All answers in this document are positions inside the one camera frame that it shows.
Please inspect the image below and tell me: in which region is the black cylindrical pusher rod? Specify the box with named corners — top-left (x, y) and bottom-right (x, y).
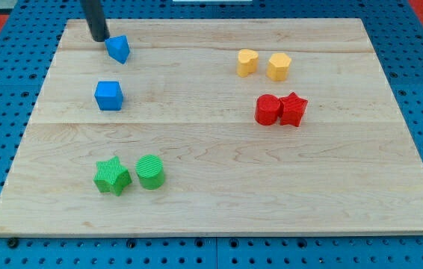
top-left (80, 0), bottom-right (110, 42)

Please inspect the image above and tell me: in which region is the blue triangle block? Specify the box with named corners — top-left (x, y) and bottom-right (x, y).
top-left (105, 35), bottom-right (130, 64)

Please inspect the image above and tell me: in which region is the blue cube block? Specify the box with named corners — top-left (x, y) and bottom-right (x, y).
top-left (94, 81), bottom-right (123, 111)

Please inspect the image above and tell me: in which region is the yellow heart block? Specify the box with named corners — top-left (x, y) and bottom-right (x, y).
top-left (236, 49), bottom-right (259, 77)

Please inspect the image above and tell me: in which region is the green star block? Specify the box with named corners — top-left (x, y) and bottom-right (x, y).
top-left (93, 156), bottom-right (132, 197)

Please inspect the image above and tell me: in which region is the green cylinder block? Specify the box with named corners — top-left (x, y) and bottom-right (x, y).
top-left (135, 155), bottom-right (165, 190)

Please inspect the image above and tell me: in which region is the wooden board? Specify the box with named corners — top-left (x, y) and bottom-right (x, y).
top-left (0, 18), bottom-right (423, 238)

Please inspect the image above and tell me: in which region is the yellow hexagon block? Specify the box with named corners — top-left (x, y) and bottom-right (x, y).
top-left (266, 52), bottom-right (292, 81)

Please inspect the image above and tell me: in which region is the red cylinder block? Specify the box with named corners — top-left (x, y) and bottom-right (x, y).
top-left (254, 94), bottom-right (281, 126)

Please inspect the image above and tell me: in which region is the red star block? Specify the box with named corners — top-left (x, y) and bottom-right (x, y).
top-left (279, 93), bottom-right (308, 127)

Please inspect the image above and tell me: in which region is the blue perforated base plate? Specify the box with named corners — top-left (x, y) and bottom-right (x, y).
top-left (0, 0), bottom-right (423, 268)

